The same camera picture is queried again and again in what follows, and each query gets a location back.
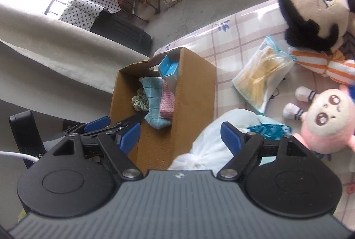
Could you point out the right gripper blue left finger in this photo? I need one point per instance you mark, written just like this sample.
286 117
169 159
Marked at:
116 146

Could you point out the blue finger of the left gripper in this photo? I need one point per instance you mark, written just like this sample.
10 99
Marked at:
123 126
95 125

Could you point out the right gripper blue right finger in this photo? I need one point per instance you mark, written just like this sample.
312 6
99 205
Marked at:
244 148

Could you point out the teal checked cloth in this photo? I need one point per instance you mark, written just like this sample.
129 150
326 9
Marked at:
152 87

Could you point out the pink knitted cloth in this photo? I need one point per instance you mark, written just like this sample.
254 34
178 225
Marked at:
167 102

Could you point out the blue silver carton box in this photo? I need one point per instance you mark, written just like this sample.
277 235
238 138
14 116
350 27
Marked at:
168 70

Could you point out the green floral scrunchie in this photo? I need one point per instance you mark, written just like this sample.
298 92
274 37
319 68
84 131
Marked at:
140 101

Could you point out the blue wet wipes pack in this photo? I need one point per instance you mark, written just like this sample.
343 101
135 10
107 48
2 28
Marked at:
271 131

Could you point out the white plastic bag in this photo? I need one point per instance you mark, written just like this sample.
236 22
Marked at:
208 151

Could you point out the brown cardboard box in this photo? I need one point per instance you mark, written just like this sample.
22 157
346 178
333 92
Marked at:
193 107

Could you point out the yellow cotton swab bag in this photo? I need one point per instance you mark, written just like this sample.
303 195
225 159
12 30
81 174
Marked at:
262 74

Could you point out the white sofa cover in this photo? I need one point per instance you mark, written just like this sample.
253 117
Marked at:
54 68

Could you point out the small pink plush doll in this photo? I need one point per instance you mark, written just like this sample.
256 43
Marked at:
328 124

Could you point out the black storage crate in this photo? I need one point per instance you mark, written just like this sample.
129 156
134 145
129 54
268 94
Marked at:
115 28

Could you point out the pink checked tablecloth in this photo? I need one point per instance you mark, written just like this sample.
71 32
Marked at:
229 44

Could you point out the white dotted cloth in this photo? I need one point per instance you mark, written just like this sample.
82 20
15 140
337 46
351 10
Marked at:
83 13

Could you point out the striped orange plush doll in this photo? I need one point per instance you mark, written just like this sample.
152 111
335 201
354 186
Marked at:
334 66

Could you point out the large black-haired plush doll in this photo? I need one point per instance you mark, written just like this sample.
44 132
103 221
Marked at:
319 25

